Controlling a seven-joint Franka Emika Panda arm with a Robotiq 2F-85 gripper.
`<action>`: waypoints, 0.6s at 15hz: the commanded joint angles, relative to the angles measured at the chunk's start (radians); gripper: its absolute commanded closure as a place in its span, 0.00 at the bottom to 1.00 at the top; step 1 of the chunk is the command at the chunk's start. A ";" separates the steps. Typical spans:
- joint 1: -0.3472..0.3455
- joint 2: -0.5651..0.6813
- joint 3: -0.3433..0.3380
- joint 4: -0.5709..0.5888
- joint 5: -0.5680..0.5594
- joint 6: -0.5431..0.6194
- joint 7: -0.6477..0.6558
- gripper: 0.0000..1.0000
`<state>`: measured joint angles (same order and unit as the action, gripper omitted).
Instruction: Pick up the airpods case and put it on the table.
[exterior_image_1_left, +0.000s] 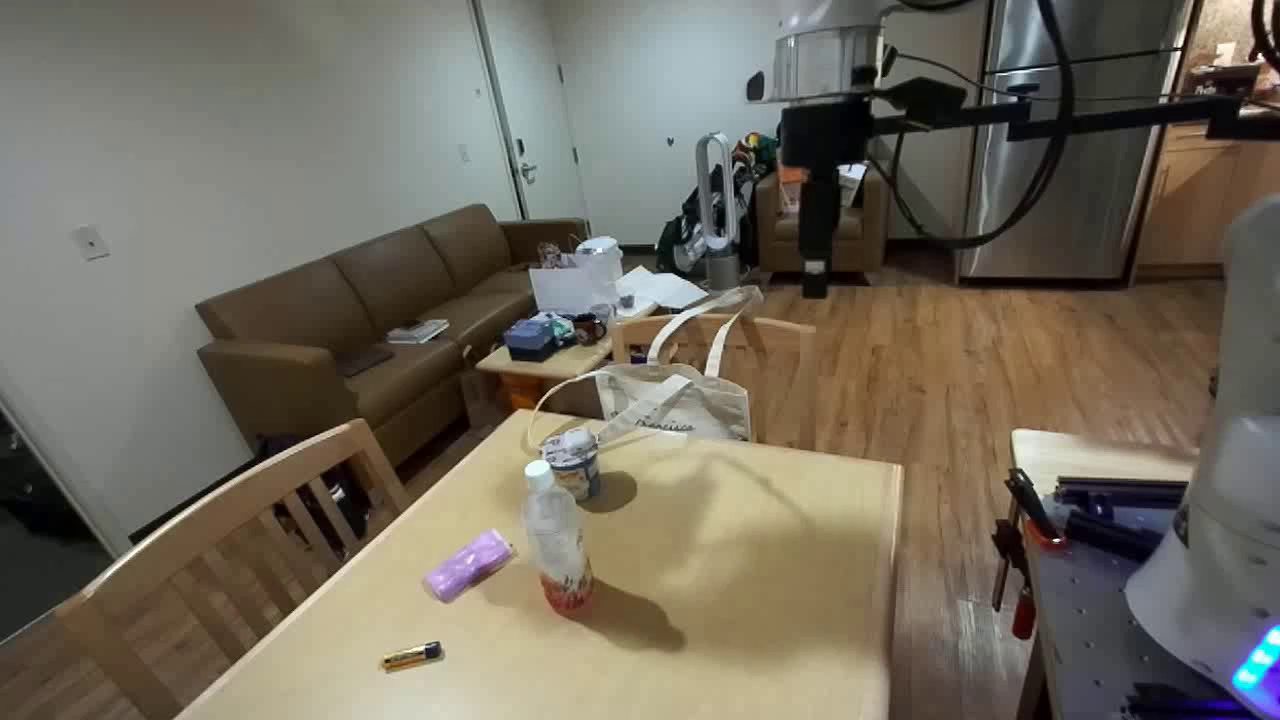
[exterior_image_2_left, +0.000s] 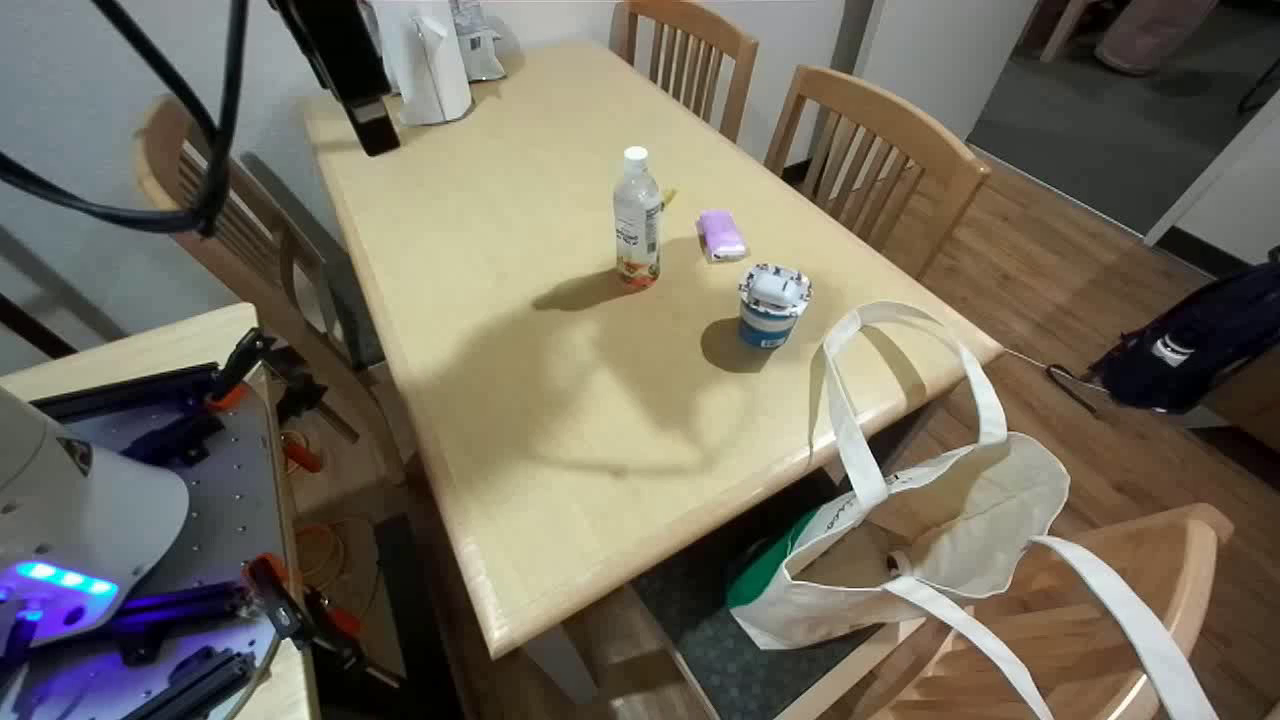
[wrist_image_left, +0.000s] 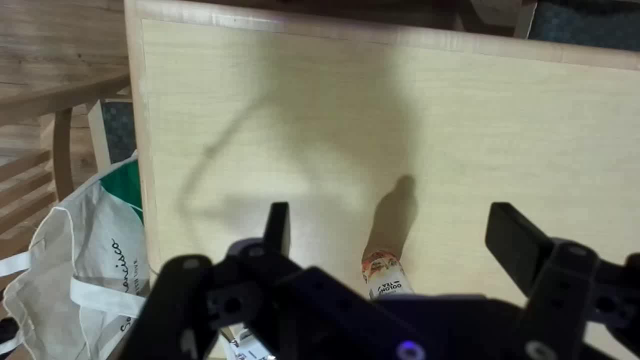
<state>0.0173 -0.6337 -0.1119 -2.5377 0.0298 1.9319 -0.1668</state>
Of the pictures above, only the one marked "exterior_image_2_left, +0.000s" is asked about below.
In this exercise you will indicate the clear plastic water bottle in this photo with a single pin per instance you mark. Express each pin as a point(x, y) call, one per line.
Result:
point(637, 225)

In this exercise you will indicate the blue and white cup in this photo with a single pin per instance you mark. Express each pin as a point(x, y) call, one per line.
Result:
point(766, 326)

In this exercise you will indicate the purple tissue pack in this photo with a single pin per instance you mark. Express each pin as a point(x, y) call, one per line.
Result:
point(721, 234)

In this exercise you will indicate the white airpods case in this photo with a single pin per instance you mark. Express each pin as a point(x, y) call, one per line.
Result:
point(778, 289)

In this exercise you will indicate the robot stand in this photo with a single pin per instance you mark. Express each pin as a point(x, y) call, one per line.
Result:
point(235, 490)

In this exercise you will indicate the dark blue backpack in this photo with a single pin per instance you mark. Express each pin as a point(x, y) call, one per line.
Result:
point(1190, 345)

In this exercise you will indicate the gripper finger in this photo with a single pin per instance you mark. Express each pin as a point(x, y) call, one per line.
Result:
point(345, 55)

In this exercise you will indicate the wooden chair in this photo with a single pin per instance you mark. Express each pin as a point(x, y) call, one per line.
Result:
point(690, 55)
point(1120, 620)
point(880, 160)
point(250, 250)

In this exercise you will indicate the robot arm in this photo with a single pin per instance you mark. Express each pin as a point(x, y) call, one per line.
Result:
point(70, 500)

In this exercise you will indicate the white canvas tote bag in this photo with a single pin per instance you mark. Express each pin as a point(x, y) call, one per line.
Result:
point(960, 520)

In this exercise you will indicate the green bag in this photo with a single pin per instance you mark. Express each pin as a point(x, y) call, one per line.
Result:
point(765, 565)

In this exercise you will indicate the black and orange clamp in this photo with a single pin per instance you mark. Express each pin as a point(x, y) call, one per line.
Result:
point(250, 362)
point(290, 605)

